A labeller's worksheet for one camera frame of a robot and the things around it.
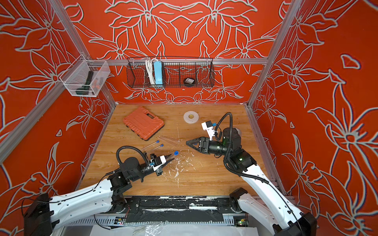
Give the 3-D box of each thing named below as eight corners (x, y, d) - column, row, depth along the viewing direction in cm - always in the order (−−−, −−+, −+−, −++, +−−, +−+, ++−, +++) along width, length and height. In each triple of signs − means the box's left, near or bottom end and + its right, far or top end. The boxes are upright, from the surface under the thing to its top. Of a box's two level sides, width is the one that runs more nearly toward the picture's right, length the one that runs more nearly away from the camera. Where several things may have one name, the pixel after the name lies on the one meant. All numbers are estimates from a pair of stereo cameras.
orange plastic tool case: (123, 123, 109) (121, 118, 105) (143, 109, 119) (141, 105, 115) (145, 142, 98) (144, 138, 94) (165, 125, 108) (164, 121, 104)
